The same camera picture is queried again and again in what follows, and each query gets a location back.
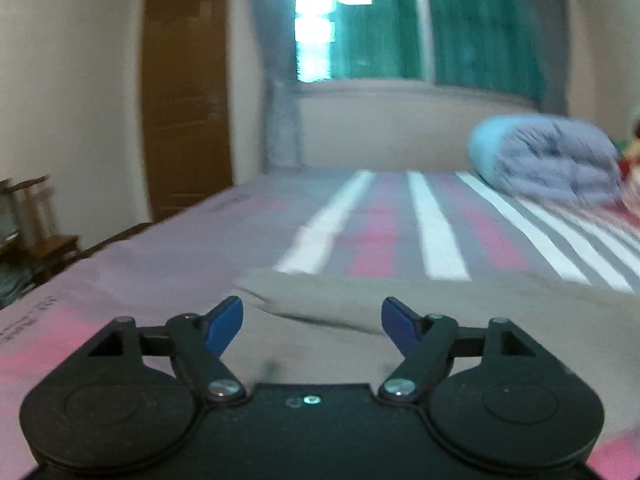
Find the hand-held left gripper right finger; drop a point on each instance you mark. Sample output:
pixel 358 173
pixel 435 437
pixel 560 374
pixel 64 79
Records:
pixel 400 325

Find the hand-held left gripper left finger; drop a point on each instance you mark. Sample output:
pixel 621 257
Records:
pixel 222 325

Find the grey pants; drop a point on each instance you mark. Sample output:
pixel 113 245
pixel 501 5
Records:
pixel 500 330

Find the bed with striped sheet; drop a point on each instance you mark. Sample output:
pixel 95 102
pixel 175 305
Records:
pixel 390 225

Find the wooden chair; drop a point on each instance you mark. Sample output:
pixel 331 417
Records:
pixel 32 240

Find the folded blue duvet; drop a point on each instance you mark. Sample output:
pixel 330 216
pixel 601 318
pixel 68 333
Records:
pixel 545 157

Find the brown wooden door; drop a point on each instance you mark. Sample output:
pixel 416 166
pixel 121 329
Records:
pixel 187 90

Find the grey curtain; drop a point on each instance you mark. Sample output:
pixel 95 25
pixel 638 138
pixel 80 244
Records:
pixel 545 35
pixel 280 70

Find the stack of colourful folded cloths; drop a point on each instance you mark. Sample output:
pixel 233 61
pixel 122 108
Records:
pixel 632 160

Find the window with green glass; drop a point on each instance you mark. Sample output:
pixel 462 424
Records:
pixel 415 25

